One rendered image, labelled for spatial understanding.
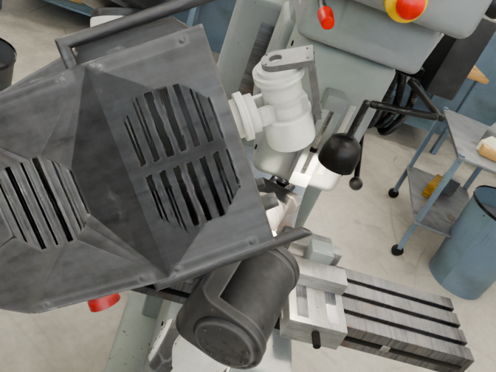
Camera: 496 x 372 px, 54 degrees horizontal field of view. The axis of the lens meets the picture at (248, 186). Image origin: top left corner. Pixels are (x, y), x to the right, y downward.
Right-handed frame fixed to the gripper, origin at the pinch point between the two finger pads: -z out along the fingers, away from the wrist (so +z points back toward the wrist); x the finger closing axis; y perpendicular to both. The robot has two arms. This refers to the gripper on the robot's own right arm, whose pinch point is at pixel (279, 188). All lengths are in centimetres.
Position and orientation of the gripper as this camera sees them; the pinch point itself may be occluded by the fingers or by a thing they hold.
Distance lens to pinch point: 118.8
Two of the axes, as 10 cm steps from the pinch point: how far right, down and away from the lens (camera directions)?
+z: -3.5, 4.3, -8.3
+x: -8.8, -4.5, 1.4
